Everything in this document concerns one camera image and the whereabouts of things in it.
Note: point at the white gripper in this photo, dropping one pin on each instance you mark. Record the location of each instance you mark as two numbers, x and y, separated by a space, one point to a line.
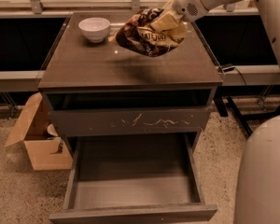
187 3

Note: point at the brown and yellow chip bag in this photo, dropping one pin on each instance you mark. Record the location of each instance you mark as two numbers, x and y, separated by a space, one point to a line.
137 35

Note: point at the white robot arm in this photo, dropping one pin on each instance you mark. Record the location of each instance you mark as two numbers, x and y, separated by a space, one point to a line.
257 198

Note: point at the dark brown drawer cabinet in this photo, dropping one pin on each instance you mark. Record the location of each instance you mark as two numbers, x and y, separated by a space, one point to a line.
86 76

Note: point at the closed upper drawer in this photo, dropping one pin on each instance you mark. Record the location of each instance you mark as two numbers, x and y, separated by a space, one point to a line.
103 122

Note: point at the open middle drawer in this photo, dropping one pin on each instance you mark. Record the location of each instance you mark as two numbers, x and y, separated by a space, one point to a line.
134 179

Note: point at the white ceramic bowl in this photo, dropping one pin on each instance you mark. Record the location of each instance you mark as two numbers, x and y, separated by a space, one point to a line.
96 30

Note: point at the black metal stand leg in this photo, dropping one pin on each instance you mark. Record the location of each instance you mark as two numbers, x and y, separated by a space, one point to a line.
239 116

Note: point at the white item in box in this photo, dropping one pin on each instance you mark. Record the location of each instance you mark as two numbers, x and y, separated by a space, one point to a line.
51 130

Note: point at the open cardboard box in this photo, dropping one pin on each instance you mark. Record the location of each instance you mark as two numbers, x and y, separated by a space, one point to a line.
45 152

